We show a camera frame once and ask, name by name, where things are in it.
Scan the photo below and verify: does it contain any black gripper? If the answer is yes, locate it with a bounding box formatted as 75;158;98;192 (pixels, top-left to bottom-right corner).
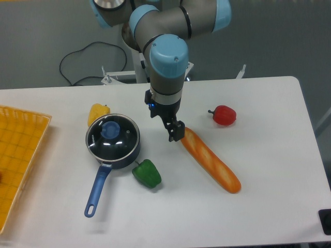
144;90;185;142

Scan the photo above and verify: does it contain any dark pot with blue handle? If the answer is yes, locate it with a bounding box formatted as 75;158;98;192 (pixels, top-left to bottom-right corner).
84;113;142;218

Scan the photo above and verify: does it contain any glass lid with blue knob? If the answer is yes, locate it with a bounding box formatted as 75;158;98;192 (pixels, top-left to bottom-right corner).
85;114;140;162

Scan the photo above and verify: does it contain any orange toy baguette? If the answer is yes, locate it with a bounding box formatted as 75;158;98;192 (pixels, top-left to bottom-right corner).
180;127;242;194

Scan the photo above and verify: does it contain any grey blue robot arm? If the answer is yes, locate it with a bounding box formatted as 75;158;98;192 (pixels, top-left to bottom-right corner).
91;1;232;142

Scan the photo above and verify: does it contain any green toy bell pepper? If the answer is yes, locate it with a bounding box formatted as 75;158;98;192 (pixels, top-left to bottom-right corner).
132;159;162;189

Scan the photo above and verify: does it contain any red toy bell pepper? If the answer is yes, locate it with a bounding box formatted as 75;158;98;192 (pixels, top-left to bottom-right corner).
208;105;237;126

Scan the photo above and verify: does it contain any yellow toy bell pepper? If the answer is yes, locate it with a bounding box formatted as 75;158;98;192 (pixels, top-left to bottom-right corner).
87;103;111;127

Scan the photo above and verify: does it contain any yellow plastic basket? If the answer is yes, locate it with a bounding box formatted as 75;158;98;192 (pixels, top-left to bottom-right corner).
1;105;52;232

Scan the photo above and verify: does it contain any black object at table edge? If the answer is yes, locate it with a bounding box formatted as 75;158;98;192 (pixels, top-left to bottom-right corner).
318;209;331;236

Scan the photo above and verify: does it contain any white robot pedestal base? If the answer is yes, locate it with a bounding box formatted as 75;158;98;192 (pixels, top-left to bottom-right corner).
100;22;247;85

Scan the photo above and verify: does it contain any black cable on floor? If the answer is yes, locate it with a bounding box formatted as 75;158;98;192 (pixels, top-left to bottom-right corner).
59;41;127;86

